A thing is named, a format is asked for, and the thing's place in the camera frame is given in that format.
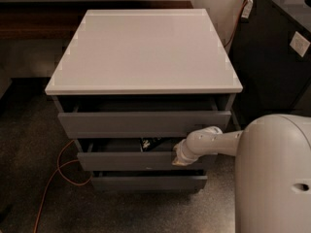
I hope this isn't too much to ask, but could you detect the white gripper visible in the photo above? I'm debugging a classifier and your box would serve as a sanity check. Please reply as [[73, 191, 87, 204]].
[[172, 140, 199, 166]]

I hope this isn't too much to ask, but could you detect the blue chip bag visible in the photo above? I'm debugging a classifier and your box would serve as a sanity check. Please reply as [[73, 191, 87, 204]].
[[140, 138, 172, 152]]

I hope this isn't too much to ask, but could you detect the grey drawer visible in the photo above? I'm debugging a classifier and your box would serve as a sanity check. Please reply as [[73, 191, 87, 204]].
[[58, 95, 230, 139], [77, 138, 217, 171], [91, 170, 207, 192]]

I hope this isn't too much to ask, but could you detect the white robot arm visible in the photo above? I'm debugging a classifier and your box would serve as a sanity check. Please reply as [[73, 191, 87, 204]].
[[172, 114, 311, 233]]

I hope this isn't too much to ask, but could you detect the grey bottom drawer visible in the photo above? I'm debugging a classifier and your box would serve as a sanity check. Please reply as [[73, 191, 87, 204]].
[[91, 170, 207, 192]]

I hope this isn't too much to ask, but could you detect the grey drawer cabinet white top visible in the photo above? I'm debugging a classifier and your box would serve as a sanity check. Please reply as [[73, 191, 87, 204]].
[[44, 8, 244, 192]]

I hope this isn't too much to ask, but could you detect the grey top drawer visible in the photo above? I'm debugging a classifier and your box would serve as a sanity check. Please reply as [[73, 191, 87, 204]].
[[58, 95, 230, 139]]

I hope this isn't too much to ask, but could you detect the black cabinet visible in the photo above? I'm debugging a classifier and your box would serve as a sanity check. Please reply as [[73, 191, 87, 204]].
[[229, 0, 311, 126]]

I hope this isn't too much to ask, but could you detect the white label sticker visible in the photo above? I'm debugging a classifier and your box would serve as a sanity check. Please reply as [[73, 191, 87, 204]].
[[290, 32, 310, 57]]

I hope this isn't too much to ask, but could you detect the dark wooden bench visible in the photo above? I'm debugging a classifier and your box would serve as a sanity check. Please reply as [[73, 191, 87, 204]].
[[0, 1, 193, 40]]

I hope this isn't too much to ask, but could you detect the orange floor cable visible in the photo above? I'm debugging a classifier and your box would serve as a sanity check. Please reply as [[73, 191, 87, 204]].
[[32, 139, 92, 233]]

